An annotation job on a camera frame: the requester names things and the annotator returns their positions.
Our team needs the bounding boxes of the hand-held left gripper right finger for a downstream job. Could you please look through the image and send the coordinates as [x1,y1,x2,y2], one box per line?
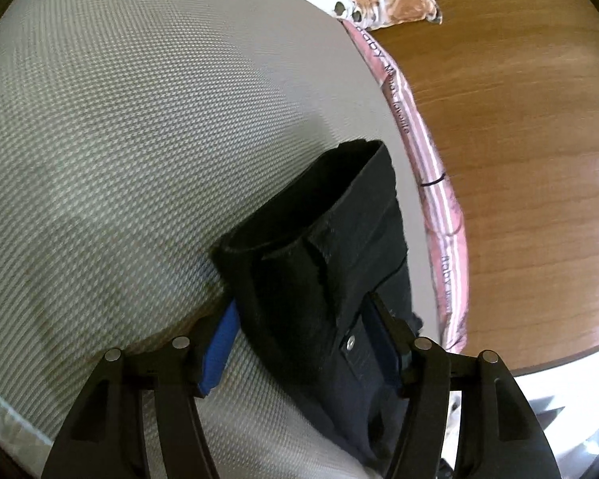
[367,293,565,479]

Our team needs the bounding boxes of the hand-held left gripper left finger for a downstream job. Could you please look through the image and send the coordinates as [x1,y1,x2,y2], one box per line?
[40,302,240,479]

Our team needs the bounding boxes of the black pants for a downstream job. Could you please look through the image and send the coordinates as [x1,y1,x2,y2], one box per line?
[212,140,425,479]

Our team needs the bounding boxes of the pink striped cloth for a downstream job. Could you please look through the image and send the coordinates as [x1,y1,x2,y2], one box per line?
[339,19,469,354]

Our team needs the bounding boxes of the grey woven bed mat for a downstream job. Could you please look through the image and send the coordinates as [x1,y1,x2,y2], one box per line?
[0,0,442,479]

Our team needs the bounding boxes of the wooden headboard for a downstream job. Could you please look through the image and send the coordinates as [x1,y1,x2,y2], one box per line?
[374,0,599,376]

